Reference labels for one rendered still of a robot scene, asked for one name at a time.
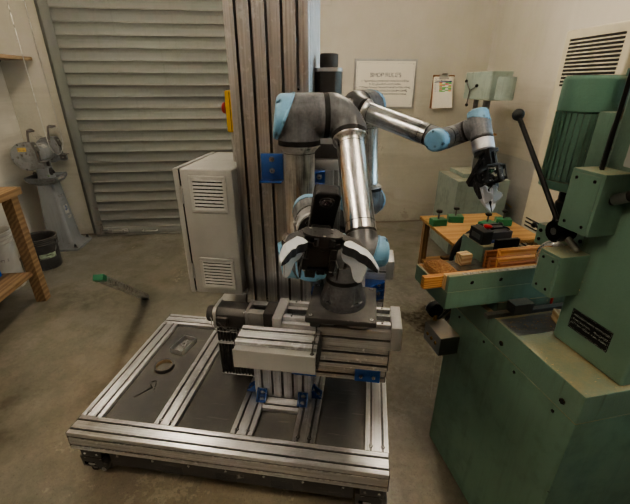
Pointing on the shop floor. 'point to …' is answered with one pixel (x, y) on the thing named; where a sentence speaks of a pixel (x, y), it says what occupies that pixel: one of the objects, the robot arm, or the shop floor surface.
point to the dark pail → (47, 249)
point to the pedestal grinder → (49, 186)
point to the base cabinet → (530, 436)
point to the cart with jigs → (456, 225)
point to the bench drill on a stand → (505, 83)
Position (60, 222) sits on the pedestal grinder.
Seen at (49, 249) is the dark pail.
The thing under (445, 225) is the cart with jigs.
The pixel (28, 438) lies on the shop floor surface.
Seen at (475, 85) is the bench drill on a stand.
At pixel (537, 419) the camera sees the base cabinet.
